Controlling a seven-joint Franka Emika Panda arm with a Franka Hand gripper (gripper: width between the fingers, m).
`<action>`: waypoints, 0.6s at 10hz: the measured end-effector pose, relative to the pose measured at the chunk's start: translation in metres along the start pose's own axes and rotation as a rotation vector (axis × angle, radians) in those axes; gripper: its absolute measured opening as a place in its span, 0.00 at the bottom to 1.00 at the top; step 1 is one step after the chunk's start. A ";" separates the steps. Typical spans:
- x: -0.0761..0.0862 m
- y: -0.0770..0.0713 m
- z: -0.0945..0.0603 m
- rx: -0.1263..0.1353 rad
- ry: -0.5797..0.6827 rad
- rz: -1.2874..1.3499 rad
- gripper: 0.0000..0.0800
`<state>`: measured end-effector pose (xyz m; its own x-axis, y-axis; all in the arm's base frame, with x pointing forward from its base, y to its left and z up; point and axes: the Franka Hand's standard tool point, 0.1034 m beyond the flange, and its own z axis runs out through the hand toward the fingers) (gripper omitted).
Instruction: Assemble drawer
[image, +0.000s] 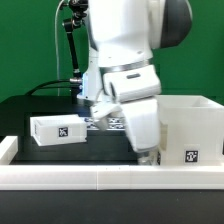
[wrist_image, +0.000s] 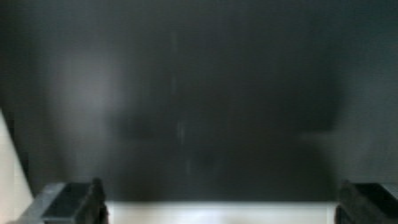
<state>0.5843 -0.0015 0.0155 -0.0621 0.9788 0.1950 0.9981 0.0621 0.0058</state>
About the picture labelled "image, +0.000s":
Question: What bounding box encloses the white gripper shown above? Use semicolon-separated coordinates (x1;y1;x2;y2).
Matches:
103;65;161;165

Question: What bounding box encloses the white drawer cabinet frame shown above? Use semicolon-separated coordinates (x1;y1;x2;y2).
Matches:
157;95;224;166

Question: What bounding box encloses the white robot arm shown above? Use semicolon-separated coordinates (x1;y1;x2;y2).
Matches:
68;0;192;165

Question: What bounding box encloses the white rear drawer box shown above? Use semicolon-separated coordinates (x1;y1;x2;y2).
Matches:
30;114;87;146

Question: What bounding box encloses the white marker tag sheet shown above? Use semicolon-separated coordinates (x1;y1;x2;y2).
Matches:
82;117;124;131

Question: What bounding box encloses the white front fence rail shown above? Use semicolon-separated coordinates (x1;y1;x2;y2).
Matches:
0;165;224;190

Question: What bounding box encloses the white fence rail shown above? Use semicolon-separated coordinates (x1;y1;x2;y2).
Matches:
0;165;224;190
0;136;18;165

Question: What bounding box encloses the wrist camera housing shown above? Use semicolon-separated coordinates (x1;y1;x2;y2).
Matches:
90;102;121;131

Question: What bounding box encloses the black base cable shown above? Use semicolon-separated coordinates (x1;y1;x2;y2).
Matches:
24;78;83;97

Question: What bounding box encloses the white left fence rail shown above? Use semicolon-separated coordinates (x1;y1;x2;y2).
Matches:
0;136;18;165

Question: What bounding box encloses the white hanging cable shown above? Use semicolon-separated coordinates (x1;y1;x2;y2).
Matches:
54;0;68;97

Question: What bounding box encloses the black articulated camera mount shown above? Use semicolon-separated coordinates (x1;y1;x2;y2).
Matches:
62;0;91;81

